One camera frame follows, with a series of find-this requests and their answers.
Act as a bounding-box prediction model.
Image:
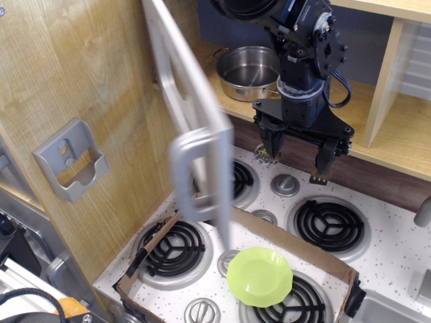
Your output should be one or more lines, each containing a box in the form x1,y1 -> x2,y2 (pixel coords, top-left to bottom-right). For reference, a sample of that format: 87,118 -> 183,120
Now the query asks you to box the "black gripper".
252,85 -> 355,176

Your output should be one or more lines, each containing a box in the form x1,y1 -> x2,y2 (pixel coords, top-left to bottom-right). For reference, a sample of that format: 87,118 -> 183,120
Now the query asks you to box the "grey toy microwave door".
142,1 -> 234,249

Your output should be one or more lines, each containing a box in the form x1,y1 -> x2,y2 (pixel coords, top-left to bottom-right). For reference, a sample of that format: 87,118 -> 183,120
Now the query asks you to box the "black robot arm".
211,1 -> 355,177

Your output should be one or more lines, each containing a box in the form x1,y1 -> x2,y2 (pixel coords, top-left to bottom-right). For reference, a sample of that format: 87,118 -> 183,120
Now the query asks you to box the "hanging small spatula toy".
309,174 -> 328,186

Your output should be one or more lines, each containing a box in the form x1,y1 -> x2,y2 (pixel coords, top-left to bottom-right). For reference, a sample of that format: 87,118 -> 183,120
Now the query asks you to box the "hanging round strainer toy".
254,144 -> 279,167

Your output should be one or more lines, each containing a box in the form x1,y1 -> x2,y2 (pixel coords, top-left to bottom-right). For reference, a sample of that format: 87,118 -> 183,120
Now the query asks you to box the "grey back stove knob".
271,174 -> 300,197

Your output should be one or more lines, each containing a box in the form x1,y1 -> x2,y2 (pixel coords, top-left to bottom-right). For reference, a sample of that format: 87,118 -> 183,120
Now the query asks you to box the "grey stove knob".
184,297 -> 221,323
217,250 -> 240,278
271,174 -> 300,197

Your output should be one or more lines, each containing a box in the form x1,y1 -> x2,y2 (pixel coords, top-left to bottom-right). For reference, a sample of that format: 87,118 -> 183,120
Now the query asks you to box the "back left black burner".
188,157 -> 261,210

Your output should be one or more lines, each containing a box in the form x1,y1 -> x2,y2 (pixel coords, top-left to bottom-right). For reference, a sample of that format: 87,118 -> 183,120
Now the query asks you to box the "black burner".
286,195 -> 371,262
238,271 -> 335,323
188,157 -> 261,210
138,220 -> 213,291

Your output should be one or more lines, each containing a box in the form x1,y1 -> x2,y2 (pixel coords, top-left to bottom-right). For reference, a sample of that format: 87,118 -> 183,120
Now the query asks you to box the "grey centre small knob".
251,209 -> 277,226

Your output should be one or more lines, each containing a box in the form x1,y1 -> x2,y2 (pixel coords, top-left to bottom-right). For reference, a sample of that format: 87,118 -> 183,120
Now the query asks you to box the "back right black burner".
286,195 -> 371,262

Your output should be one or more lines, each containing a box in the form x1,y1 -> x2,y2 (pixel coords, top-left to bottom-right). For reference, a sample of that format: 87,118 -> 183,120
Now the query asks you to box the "stainless steel pot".
213,46 -> 280,102

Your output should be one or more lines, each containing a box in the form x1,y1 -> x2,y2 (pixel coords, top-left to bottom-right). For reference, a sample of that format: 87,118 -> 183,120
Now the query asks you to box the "grey middle stove knob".
217,250 -> 240,278

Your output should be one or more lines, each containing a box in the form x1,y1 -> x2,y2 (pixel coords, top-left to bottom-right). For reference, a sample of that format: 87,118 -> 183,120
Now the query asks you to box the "green plastic plate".
226,247 -> 294,308

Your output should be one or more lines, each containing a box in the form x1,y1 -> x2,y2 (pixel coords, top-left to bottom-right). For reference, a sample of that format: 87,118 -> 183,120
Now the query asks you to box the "grey sink faucet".
413,196 -> 431,227

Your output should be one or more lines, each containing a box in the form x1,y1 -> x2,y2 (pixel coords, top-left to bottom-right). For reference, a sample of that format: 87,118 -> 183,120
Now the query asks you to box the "front right black burner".
238,271 -> 335,323

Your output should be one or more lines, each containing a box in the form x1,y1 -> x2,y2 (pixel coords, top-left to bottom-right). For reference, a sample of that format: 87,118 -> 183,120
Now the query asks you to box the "front left black burner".
138,220 -> 213,291

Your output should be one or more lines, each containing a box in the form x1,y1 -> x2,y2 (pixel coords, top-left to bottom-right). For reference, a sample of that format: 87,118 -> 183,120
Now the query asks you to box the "grey front stove knob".
184,297 -> 221,323

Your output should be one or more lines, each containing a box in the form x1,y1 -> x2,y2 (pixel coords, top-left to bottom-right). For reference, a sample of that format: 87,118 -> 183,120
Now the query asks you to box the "orange object bottom left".
58,297 -> 88,318

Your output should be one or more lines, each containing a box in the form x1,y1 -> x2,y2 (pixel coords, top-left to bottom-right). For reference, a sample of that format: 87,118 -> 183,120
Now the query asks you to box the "brown cardboard frame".
106,197 -> 366,322

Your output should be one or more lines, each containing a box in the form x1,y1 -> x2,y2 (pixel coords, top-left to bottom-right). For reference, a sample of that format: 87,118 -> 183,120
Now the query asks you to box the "grey wall phone holder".
32,118 -> 109,203

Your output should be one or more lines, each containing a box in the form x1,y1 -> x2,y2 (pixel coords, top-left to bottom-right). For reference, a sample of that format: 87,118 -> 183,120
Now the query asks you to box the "grey oven door handle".
46,256 -> 72,295

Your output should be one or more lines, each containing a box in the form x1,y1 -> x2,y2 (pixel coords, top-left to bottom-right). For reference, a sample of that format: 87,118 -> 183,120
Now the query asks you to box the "black braided cable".
0,287 -> 67,320

